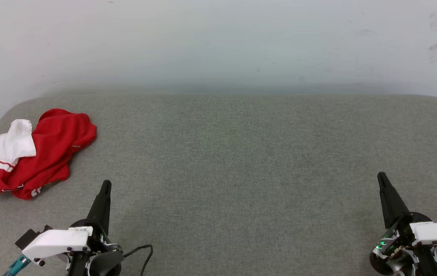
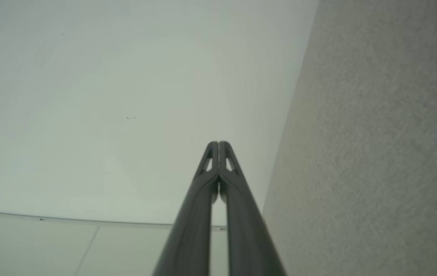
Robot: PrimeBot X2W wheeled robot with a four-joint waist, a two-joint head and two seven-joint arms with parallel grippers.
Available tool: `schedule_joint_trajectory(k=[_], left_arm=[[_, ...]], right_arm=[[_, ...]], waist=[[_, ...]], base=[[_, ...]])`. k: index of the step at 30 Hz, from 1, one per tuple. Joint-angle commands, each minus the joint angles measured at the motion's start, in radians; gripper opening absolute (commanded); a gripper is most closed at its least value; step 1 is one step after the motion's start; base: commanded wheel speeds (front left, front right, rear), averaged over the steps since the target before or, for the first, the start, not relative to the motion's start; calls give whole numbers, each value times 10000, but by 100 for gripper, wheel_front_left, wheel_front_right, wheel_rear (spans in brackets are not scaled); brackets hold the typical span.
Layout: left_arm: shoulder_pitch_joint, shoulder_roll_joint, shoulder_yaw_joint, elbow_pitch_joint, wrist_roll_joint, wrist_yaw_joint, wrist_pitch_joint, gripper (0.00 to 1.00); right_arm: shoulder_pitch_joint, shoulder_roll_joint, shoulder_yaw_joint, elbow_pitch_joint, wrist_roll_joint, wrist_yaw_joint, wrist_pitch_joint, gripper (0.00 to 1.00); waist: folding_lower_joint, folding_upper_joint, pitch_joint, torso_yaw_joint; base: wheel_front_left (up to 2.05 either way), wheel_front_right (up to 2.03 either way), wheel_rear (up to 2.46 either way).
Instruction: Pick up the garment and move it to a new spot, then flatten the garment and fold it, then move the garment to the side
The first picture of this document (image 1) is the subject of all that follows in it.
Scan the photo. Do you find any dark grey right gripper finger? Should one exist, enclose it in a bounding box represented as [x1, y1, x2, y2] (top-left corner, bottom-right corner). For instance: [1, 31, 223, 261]
[378, 172, 398, 230]
[381, 172, 411, 222]

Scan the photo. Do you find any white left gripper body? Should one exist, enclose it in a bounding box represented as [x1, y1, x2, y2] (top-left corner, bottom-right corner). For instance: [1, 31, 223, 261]
[21, 218, 109, 276]

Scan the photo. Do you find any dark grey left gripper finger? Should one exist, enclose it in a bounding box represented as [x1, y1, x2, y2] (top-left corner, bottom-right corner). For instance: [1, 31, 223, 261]
[87, 180, 107, 225]
[100, 180, 112, 234]

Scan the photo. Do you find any red and white shirt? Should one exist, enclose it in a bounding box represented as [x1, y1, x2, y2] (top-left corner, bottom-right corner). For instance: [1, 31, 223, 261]
[0, 108, 97, 200]

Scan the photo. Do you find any teal left camera connector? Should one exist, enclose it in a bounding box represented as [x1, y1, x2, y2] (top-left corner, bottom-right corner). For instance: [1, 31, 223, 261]
[3, 255, 32, 276]

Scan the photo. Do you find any thin black cable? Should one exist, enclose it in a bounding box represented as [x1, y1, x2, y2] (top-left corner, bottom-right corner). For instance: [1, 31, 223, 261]
[123, 244, 153, 276]

